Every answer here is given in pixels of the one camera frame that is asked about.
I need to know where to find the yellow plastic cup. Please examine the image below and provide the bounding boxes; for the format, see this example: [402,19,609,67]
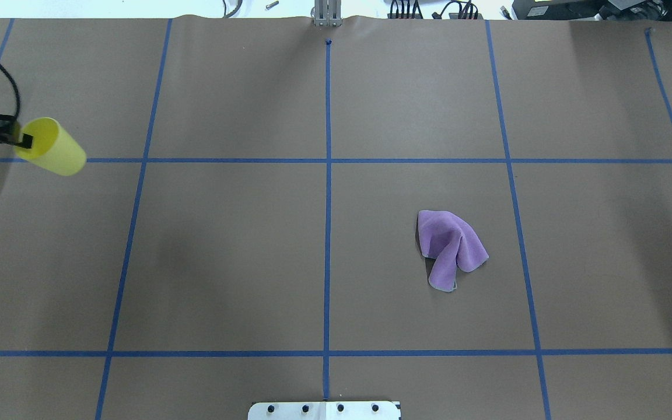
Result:
[14,117,86,176]

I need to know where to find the purple cloth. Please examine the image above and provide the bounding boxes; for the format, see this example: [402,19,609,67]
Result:
[418,209,489,293]

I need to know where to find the black equipment box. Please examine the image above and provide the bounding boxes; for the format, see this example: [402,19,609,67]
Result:
[511,1,672,22]

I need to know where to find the metal frame post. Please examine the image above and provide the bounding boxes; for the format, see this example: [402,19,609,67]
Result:
[311,0,343,27]

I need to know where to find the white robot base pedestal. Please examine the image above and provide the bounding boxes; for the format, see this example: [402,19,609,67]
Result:
[247,401,402,419]

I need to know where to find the black cable bundle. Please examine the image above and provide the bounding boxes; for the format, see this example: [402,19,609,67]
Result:
[388,0,482,20]

